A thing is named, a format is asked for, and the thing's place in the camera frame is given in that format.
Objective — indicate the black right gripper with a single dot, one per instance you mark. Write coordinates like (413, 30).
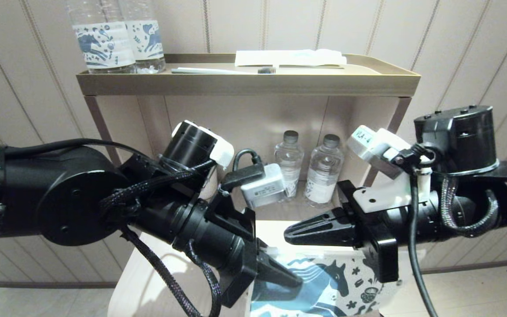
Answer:
(381, 251)

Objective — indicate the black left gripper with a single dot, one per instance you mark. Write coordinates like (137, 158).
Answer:
(244, 273)

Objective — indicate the horse print zipper pouch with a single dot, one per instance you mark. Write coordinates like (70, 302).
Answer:
(324, 290)

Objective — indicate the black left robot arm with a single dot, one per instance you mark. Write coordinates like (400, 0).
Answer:
(38, 193)

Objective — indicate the small clear water bottle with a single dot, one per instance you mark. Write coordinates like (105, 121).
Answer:
(324, 171)
(289, 154)

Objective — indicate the beige shelf unit brown tray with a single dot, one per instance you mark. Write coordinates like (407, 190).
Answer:
(244, 84)

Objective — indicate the wrapped toothbrush white packet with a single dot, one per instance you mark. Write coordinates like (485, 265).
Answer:
(288, 57)

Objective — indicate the grey toothbrush black bristles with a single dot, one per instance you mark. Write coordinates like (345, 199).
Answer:
(218, 70)

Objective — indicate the clear bottle blue horse label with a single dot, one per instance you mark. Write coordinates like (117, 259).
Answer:
(148, 39)
(104, 44)

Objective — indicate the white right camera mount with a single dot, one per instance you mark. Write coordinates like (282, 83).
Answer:
(381, 198)

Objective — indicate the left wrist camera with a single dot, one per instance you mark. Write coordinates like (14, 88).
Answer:
(264, 189)

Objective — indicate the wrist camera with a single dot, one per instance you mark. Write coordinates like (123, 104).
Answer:
(376, 145)
(264, 189)

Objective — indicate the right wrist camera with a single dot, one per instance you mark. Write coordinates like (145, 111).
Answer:
(376, 145)

